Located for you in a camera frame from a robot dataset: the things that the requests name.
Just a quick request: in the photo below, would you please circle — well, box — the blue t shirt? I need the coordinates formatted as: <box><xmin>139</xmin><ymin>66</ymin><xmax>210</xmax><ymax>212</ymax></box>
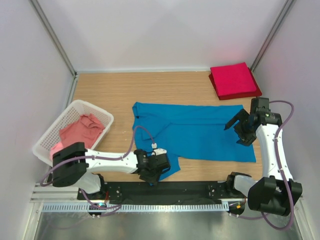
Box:
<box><xmin>132</xmin><ymin>102</ymin><xmax>256</xmax><ymax>180</ymax></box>

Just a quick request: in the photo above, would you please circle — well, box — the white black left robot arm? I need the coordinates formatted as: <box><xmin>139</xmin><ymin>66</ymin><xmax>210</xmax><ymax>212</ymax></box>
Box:
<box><xmin>52</xmin><ymin>142</ymin><xmax>171</xmax><ymax>200</ymax></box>

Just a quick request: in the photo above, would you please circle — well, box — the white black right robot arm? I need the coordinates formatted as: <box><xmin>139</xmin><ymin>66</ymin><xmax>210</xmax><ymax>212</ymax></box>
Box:
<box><xmin>224</xmin><ymin>97</ymin><xmax>303</xmax><ymax>217</ymax></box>

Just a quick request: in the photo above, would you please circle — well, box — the folded dark red t shirt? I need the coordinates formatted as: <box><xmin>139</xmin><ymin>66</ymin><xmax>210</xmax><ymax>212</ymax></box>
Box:
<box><xmin>218</xmin><ymin>68</ymin><xmax>262</xmax><ymax>101</ymax></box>

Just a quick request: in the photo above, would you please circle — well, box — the folded magenta t shirt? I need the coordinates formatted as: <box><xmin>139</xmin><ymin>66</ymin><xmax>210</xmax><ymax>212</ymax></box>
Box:
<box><xmin>210</xmin><ymin>62</ymin><xmax>257</xmax><ymax>97</ymax></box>

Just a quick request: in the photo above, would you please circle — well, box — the salmon t shirt in basket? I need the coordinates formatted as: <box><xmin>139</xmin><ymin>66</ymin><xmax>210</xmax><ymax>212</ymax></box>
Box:
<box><xmin>59</xmin><ymin>113</ymin><xmax>105</xmax><ymax>149</ymax></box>

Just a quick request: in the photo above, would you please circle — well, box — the pink t shirt in basket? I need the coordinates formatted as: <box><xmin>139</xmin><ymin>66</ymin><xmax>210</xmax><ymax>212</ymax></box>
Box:
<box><xmin>49</xmin><ymin>141</ymin><xmax>64</xmax><ymax>161</ymax></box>

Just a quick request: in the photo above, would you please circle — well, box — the white perforated plastic basket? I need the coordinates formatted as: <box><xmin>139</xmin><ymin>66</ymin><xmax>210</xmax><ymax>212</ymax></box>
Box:
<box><xmin>32</xmin><ymin>99</ymin><xmax>114</xmax><ymax>167</ymax></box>

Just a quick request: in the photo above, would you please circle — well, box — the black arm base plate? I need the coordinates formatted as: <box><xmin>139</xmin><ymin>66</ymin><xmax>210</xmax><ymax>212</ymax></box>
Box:
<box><xmin>86</xmin><ymin>181</ymin><xmax>245</xmax><ymax>202</ymax></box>

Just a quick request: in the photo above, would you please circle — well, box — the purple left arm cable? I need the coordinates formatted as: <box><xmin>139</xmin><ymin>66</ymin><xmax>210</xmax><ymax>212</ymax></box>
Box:
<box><xmin>39</xmin><ymin>125</ymin><xmax>158</xmax><ymax>218</ymax></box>

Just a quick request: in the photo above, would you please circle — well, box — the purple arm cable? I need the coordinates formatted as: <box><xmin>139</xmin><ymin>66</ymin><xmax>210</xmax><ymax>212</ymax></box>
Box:
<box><xmin>39</xmin><ymin>125</ymin><xmax>158</xmax><ymax>218</ymax></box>
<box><xmin>229</xmin><ymin>100</ymin><xmax>295</xmax><ymax>230</ymax></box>

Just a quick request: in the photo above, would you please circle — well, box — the white slotted cable duct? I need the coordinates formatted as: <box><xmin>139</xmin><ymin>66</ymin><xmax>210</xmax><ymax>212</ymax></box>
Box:
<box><xmin>42</xmin><ymin>202</ymin><xmax>229</xmax><ymax>213</ymax></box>

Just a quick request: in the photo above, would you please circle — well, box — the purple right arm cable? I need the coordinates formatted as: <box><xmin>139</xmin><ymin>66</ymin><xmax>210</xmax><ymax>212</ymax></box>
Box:
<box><xmin>229</xmin><ymin>100</ymin><xmax>295</xmax><ymax>230</ymax></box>

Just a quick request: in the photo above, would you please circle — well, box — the aluminium rail frame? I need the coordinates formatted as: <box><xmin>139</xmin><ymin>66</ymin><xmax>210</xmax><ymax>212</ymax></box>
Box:
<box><xmin>29</xmin><ymin>179</ymin><xmax>305</xmax><ymax>202</ymax></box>

